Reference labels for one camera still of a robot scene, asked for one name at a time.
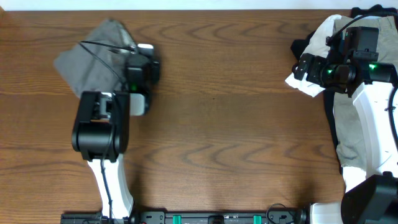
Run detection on dark grey shorts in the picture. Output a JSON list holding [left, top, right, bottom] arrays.
[[53, 19, 135, 97]]

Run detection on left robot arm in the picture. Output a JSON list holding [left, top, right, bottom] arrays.
[[71, 50, 160, 223]]

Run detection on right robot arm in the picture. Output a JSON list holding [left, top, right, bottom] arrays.
[[292, 52, 397, 223]]

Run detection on black garment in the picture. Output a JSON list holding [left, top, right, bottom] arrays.
[[290, 4, 398, 150]]

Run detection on khaki shorts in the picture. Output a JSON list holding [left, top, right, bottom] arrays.
[[333, 16, 397, 171]]

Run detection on white garment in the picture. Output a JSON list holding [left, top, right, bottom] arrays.
[[285, 14, 366, 191]]

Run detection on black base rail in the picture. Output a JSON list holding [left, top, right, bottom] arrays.
[[60, 208, 310, 224]]

